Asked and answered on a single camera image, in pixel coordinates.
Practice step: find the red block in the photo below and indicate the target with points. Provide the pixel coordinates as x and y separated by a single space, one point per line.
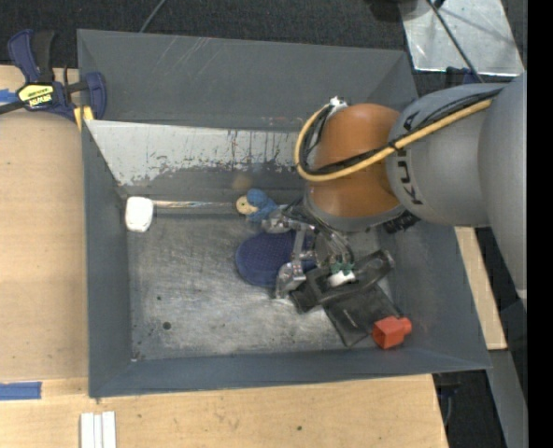
392 331

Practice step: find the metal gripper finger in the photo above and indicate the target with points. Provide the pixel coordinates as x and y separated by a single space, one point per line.
281 225
288 275

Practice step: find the dark blue round disc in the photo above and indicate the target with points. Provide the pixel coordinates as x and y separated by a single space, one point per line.
262 259

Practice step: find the black long tool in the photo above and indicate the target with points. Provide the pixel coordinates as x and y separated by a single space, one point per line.
374 269

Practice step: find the grey metal bin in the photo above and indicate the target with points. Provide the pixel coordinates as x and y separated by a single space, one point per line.
188 297

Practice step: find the black flat block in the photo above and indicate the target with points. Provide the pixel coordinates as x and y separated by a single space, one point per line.
358 317

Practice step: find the blue-haired toy figure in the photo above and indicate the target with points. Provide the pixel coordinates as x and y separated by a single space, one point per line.
257 204

